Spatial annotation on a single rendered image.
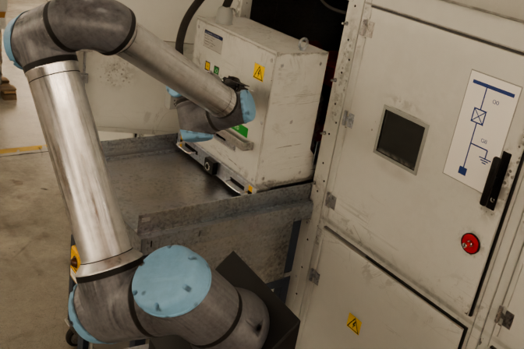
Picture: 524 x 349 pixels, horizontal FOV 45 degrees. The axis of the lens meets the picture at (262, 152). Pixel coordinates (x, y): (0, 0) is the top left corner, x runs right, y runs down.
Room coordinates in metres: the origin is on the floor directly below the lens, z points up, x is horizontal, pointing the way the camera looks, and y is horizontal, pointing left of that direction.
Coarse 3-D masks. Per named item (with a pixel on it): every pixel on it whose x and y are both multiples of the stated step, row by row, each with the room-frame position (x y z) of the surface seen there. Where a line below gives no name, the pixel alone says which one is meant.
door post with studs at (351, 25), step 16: (352, 16) 2.07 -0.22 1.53; (352, 32) 2.06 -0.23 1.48; (352, 48) 2.05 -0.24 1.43; (336, 64) 2.10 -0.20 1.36; (336, 80) 2.09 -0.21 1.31; (336, 96) 2.07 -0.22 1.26; (336, 112) 2.06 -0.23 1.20; (336, 128) 2.05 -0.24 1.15; (320, 144) 2.10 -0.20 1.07; (320, 160) 2.09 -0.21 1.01; (320, 176) 2.07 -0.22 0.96; (320, 192) 2.06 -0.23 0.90; (304, 256) 2.07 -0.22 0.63; (304, 272) 2.06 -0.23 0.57
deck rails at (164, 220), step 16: (112, 144) 2.20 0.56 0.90; (128, 144) 2.24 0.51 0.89; (144, 144) 2.28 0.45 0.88; (160, 144) 2.32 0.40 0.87; (272, 192) 1.99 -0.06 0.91; (288, 192) 2.03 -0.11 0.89; (304, 192) 2.08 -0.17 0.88; (176, 208) 1.75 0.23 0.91; (192, 208) 1.78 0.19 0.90; (208, 208) 1.82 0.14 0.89; (224, 208) 1.86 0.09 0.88; (240, 208) 1.90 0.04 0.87; (256, 208) 1.95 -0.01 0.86; (144, 224) 1.68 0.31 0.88; (160, 224) 1.71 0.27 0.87; (176, 224) 1.75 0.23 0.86; (192, 224) 1.78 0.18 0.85
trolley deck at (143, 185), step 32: (128, 160) 2.18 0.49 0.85; (160, 160) 2.23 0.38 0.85; (192, 160) 2.28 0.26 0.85; (128, 192) 1.93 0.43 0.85; (160, 192) 1.97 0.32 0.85; (192, 192) 2.01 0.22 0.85; (224, 192) 2.05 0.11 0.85; (128, 224) 1.72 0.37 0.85; (224, 224) 1.83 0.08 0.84; (256, 224) 1.91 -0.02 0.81
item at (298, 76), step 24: (216, 24) 2.25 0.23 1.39; (240, 24) 2.34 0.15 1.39; (264, 48) 2.03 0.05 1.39; (288, 48) 2.07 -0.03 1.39; (312, 48) 2.13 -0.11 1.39; (288, 72) 2.01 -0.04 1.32; (312, 72) 2.08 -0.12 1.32; (288, 96) 2.02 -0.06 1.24; (312, 96) 2.09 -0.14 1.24; (288, 120) 2.04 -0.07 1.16; (312, 120) 2.11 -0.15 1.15; (264, 144) 1.98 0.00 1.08; (288, 144) 2.05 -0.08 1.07; (264, 168) 1.99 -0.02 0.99; (288, 168) 2.06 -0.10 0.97; (312, 168) 2.14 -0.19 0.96
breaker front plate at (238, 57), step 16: (224, 32) 2.21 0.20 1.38; (208, 48) 2.27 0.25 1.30; (224, 48) 2.20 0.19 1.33; (240, 48) 2.12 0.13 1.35; (256, 48) 2.06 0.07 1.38; (224, 64) 2.19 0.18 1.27; (240, 64) 2.12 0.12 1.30; (272, 64) 1.99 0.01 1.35; (240, 80) 2.11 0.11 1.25; (256, 80) 2.04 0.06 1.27; (256, 96) 2.03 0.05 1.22; (256, 112) 2.02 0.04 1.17; (256, 128) 2.01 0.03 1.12; (208, 144) 2.21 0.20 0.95; (224, 144) 2.13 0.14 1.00; (256, 144) 2.00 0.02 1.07; (224, 160) 2.13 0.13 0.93; (240, 160) 2.05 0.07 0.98; (256, 160) 1.99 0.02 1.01; (256, 176) 1.98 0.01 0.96
